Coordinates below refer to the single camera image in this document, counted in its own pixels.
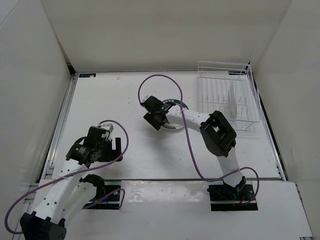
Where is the plate with red green rim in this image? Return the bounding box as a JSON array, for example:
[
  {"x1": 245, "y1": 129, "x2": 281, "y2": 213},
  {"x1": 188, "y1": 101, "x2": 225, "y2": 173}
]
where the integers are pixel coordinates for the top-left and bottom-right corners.
[{"x1": 162, "y1": 98, "x2": 189, "y2": 132}]

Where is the white plate with green emblem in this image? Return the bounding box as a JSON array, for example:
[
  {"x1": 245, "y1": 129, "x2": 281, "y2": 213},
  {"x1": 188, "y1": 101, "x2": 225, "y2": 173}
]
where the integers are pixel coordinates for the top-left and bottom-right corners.
[{"x1": 228, "y1": 82, "x2": 237, "y2": 119}]

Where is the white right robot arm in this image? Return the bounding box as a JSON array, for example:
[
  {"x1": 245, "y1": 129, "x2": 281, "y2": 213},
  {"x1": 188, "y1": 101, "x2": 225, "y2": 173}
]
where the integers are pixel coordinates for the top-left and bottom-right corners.
[{"x1": 140, "y1": 96, "x2": 246, "y2": 200}]

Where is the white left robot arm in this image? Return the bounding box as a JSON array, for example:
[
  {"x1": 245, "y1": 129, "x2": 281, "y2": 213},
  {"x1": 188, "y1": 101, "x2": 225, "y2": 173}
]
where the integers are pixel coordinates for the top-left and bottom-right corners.
[{"x1": 19, "y1": 123, "x2": 124, "y2": 240}]

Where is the blue corner sticker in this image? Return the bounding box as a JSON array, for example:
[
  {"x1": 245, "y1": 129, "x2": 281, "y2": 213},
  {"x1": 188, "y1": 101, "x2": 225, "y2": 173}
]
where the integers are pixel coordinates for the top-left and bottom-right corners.
[{"x1": 78, "y1": 73, "x2": 97, "y2": 78}]

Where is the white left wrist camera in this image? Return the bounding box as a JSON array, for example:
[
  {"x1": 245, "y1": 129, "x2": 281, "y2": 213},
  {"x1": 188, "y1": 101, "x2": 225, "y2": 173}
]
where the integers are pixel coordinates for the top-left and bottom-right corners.
[{"x1": 98, "y1": 123, "x2": 114, "y2": 138}]

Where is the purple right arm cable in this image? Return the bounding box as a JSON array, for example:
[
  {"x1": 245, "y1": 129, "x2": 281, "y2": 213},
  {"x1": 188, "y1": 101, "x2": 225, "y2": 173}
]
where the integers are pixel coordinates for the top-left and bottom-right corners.
[{"x1": 137, "y1": 73, "x2": 260, "y2": 205}]

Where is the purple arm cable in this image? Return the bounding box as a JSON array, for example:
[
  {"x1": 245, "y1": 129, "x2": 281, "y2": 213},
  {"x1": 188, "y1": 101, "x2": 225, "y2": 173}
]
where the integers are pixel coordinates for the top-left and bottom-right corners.
[
  {"x1": 4, "y1": 119, "x2": 130, "y2": 235},
  {"x1": 137, "y1": 73, "x2": 260, "y2": 205}
]

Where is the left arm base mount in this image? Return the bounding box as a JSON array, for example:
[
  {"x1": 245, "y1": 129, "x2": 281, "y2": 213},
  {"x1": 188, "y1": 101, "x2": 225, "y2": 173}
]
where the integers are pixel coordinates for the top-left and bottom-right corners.
[{"x1": 83, "y1": 180, "x2": 125, "y2": 210}]

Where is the aluminium table edge rail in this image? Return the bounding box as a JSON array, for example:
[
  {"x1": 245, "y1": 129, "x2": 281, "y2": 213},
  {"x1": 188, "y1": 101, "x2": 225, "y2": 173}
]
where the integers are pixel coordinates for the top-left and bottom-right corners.
[{"x1": 23, "y1": 72, "x2": 78, "y2": 201}]

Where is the white wire dish rack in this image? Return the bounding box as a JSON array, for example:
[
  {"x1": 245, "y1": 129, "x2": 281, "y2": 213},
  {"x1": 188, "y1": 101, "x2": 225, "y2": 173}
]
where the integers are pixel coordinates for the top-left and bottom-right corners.
[{"x1": 197, "y1": 61, "x2": 261, "y2": 133}]

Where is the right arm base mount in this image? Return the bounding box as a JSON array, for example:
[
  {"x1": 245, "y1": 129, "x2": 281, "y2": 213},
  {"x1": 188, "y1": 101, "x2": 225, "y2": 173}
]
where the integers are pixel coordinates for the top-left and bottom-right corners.
[{"x1": 207, "y1": 182, "x2": 258, "y2": 212}]

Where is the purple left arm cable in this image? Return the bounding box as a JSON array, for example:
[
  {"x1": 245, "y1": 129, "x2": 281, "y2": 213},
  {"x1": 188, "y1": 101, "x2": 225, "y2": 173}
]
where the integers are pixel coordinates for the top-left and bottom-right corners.
[{"x1": 4, "y1": 119, "x2": 130, "y2": 235}]

